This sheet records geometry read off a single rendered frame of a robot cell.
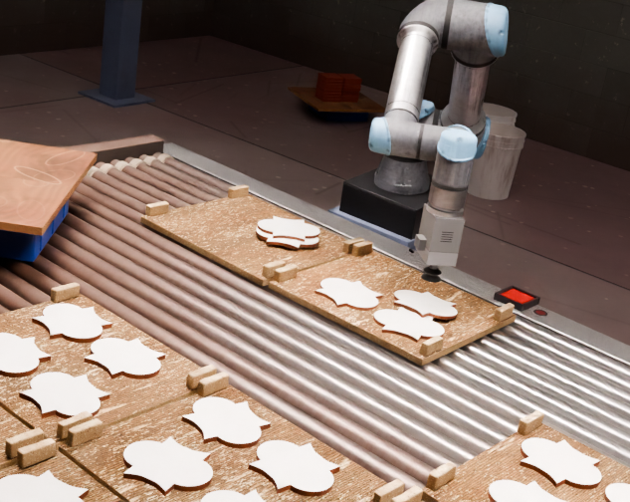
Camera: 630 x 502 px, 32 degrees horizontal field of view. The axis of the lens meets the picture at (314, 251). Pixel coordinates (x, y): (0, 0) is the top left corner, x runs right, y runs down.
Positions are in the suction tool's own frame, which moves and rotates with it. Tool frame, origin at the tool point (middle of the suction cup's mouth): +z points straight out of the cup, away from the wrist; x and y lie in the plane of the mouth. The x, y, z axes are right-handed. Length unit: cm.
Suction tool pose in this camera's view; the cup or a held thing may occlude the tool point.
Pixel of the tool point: (431, 278)
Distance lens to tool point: 231.4
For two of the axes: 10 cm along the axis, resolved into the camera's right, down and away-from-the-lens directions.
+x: 9.7, 0.6, 2.3
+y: 1.9, 4.0, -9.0
